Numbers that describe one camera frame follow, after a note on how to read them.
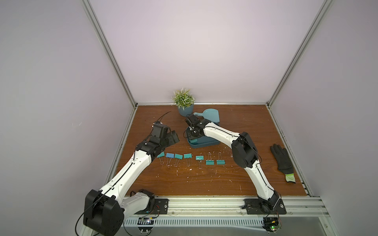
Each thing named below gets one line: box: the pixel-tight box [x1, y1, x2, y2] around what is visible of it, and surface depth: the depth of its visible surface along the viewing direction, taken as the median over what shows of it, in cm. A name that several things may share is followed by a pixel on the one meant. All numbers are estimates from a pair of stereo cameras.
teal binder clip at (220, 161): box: [216, 151, 226, 165], surface depth 90 cm
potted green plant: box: [171, 87, 196, 118], surface depth 104 cm
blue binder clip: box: [165, 152, 175, 167], surface depth 92 cm
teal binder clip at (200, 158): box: [195, 155, 205, 170], surface depth 91 cm
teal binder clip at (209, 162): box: [205, 151, 215, 166], surface depth 91 cm
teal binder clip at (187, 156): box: [183, 152, 193, 167], surface depth 92 cm
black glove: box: [270, 144, 296, 183], surface depth 90 cm
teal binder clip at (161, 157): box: [157, 151, 165, 165], surface depth 91 cm
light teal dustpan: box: [192, 108, 221, 123], surface depth 116 cm
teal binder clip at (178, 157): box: [174, 153, 184, 168], surface depth 92 cm
